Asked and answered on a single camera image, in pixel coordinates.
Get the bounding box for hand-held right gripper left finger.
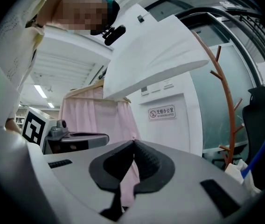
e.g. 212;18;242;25
44;140;136;224

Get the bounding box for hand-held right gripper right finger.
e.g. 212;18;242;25
120;140;252;224

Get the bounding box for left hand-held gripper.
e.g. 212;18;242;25
21;107;110;155

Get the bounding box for white cloth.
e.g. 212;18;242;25
103;3;210;102

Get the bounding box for person's left forearm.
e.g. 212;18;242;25
5;117;23;135

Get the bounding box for pink hanging garment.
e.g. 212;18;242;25
59;85;143;207

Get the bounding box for bunch of beige clothes hangers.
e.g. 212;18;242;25
63;66;133;104

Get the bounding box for orange coat tree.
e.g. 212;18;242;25
190;30;245;170

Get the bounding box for black office chair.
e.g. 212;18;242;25
211;85;265;171

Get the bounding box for white key card holder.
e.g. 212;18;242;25
162;78;174;90

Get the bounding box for person's cream knit sweater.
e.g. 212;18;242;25
0;0;62;136

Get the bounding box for person's head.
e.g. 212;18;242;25
36;0;121;36

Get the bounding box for teal head cap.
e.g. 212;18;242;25
75;0;121;36

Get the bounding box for ceiling air vent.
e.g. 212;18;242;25
218;0;243;11

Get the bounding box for no smoking wall sign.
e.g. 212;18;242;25
148;105;178;122

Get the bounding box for blue bag straps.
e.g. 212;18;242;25
243;116;265;180

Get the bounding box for white wall switch panel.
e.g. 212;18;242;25
149;83;163;93

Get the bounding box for black head camera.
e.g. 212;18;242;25
101;24;127;47

